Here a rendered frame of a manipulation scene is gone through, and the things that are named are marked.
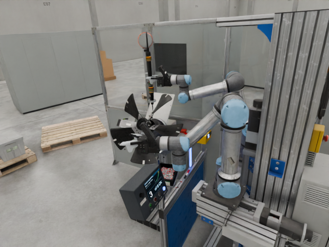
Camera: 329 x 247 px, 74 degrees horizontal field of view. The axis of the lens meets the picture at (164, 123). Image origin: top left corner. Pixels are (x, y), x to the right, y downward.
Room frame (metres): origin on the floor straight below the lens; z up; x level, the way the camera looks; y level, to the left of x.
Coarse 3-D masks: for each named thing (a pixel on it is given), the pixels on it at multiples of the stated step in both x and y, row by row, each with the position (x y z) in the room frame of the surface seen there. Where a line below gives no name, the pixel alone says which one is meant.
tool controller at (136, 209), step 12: (144, 168) 1.08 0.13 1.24; (156, 168) 1.05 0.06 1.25; (132, 180) 0.97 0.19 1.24; (144, 180) 0.95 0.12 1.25; (156, 180) 1.01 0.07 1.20; (120, 192) 0.91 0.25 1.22; (132, 192) 0.87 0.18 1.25; (144, 192) 0.91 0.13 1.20; (156, 192) 0.98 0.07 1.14; (132, 204) 0.87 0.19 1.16; (144, 204) 0.88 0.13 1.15; (156, 204) 0.94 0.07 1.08; (132, 216) 0.88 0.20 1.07; (144, 216) 0.85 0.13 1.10
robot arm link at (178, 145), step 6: (168, 138) 0.99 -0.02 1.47; (174, 138) 0.99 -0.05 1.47; (180, 138) 0.98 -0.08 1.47; (186, 138) 0.98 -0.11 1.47; (168, 144) 0.97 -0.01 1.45; (174, 144) 0.96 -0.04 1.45; (180, 144) 0.96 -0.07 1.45; (186, 144) 0.96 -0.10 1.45; (174, 150) 0.97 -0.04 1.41; (180, 150) 0.96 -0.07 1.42; (186, 150) 0.96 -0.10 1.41
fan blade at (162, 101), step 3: (162, 96) 2.00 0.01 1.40; (168, 96) 1.90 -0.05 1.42; (162, 99) 1.93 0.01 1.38; (165, 99) 1.88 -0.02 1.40; (168, 99) 1.85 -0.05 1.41; (171, 99) 1.83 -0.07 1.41; (159, 102) 1.94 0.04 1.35; (162, 102) 1.87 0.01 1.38; (165, 102) 1.83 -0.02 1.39; (159, 105) 1.87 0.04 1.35; (162, 105) 1.83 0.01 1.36; (156, 108) 1.86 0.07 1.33; (159, 108) 1.82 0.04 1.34; (153, 111) 1.88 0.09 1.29
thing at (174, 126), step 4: (176, 124) 1.75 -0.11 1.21; (180, 124) 1.73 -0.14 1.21; (156, 128) 1.72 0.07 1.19; (160, 128) 1.72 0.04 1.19; (164, 128) 1.71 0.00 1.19; (168, 128) 1.71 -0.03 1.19; (172, 128) 1.70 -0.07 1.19; (176, 128) 1.69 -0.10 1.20; (180, 128) 1.68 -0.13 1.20; (160, 132) 1.67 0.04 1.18; (164, 132) 1.66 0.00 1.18; (168, 132) 1.65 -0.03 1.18; (172, 132) 1.64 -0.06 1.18; (176, 132) 1.64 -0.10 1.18; (172, 136) 1.60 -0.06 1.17; (176, 136) 1.60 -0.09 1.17
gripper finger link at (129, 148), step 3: (129, 141) 0.99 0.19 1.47; (132, 141) 0.99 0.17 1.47; (135, 141) 0.99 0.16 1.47; (120, 144) 0.98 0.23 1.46; (123, 144) 0.97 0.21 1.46; (126, 144) 0.97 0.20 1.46; (129, 144) 0.97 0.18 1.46; (126, 147) 0.98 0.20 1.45; (129, 147) 0.98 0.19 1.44; (132, 147) 0.99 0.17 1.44; (135, 147) 0.99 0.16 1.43; (129, 150) 0.98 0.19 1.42
